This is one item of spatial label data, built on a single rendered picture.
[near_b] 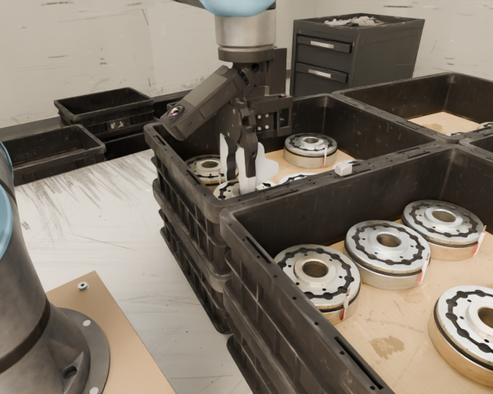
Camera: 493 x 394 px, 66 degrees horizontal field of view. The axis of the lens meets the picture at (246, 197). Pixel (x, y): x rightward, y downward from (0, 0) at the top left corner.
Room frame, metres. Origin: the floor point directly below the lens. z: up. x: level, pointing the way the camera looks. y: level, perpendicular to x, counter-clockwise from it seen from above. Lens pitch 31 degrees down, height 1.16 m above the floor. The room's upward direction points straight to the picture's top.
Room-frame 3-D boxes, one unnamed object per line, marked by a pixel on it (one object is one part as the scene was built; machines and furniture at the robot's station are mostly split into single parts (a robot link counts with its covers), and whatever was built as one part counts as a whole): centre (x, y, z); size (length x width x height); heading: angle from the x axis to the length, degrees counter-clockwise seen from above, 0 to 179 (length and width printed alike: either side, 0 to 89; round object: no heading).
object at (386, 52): (2.34, -0.63, 0.45); 0.60 x 0.45 x 0.90; 129
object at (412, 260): (0.38, -0.18, 0.86); 0.10 x 0.10 x 0.01
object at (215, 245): (0.58, -0.07, 0.87); 0.40 x 0.30 x 0.11; 118
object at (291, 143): (0.70, -0.13, 0.86); 0.10 x 0.10 x 0.01
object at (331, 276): (0.33, -0.08, 0.86); 0.05 x 0.05 x 0.01
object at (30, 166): (1.28, 0.76, 0.37); 0.40 x 0.30 x 0.45; 129
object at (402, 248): (0.38, -0.18, 0.86); 0.05 x 0.05 x 0.01
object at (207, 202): (0.58, -0.07, 0.92); 0.40 x 0.30 x 0.02; 118
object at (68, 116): (1.85, 0.70, 0.37); 0.40 x 0.30 x 0.45; 129
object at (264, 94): (0.51, -0.01, 1.01); 0.09 x 0.08 x 0.12; 119
